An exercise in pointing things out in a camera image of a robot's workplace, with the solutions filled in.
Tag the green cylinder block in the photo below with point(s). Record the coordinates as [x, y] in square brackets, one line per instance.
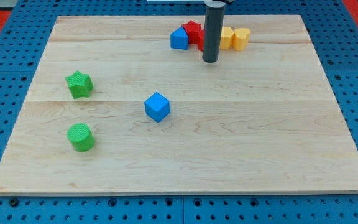
[80, 137]

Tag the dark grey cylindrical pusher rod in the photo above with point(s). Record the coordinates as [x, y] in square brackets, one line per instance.
[213, 24]

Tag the green star block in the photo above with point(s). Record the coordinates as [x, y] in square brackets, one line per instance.
[79, 85]

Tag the blue pentagon prism block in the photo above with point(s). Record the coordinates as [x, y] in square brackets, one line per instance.
[179, 39]

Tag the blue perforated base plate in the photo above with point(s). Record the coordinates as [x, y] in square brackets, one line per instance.
[333, 28]

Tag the yellow hexagon block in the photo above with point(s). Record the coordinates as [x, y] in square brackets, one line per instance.
[227, 35]

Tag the blue cube block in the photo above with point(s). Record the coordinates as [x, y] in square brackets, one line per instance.
[157, 107]

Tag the red block behind rod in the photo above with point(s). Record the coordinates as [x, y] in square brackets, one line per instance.
[200, 43]

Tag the light wooden board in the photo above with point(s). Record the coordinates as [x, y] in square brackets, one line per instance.
[261, 121]

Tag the yellow heart-shaped block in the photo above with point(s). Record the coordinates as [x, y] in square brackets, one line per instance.
[241, 38]

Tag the red star block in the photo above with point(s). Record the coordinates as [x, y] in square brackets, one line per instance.
[192, 30]

